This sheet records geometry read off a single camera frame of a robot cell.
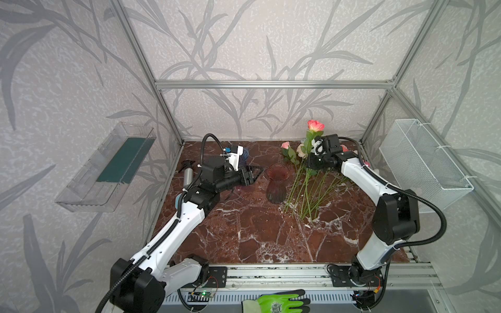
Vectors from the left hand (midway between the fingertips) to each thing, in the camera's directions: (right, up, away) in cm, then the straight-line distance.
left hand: (260, 170), depth 71 cm
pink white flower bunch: (+26, -11, +28) cm, 40 cm away
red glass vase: (+7, -3, +13) cm, 15 cm away
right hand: (+21, +4, +20) cm, 29 cm away
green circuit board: (-22, -47, 0) cm, 52 cm away
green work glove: (+9, -46, -3) cm, 47 cm away
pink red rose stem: (+26, +18, +20) cm, 38 cm away
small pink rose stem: (+16, +7, +40) cm, 43 cm away
